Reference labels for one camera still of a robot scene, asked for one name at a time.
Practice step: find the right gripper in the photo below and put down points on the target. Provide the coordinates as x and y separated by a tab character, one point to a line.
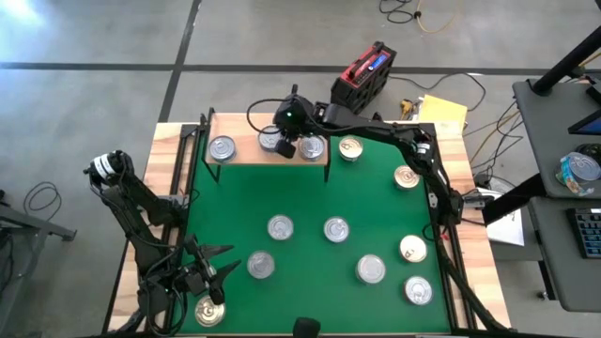
293	117

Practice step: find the yellow black power plug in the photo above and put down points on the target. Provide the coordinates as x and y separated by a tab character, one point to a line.
406	108

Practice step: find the black aluminium table frame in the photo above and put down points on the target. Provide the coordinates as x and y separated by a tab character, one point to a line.
447	281

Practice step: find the yellow paper envelope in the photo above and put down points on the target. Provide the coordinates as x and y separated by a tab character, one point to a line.
443	112

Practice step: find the gold-lid seafood can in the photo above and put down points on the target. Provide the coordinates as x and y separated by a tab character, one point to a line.
209	314
350	148
406	177
413	248

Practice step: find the red black power station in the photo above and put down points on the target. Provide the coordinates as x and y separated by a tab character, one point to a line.
364	80

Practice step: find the silver can green label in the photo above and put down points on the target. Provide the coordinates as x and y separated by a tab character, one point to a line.
280	227

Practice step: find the wooden shelf black legs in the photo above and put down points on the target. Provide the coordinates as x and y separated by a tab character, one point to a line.
245	155

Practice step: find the grey desk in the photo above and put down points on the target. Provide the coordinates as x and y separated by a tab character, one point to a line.
540	131
556	272

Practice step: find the silver-lid seafood can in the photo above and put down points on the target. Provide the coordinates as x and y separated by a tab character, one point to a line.
418	290
370	269

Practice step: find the black slanted pole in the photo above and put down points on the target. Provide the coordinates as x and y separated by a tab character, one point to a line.
565	63

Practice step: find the black round device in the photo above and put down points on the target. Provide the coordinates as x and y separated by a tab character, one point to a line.
592	149

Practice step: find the green table mat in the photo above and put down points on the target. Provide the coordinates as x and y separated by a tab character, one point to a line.
263	312

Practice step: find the black tablet screen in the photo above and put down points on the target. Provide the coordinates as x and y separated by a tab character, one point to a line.
590	127

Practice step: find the black keyboard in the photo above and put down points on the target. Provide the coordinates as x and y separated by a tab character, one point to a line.
587	232

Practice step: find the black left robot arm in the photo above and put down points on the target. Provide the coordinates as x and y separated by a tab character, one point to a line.
136	220

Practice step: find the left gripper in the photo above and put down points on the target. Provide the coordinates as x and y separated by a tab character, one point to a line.
195	277

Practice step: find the silver can teal yellow label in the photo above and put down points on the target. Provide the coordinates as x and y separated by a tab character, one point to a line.
312	149

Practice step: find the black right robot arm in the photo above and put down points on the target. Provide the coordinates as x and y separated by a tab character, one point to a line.
375	129

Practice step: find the white paper sheet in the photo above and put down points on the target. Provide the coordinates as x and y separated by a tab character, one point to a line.
509	232

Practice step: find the grey metal stand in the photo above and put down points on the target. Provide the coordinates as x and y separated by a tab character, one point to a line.
42	225

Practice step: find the blue albacore tuna can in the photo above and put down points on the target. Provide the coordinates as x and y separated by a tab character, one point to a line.
266	141

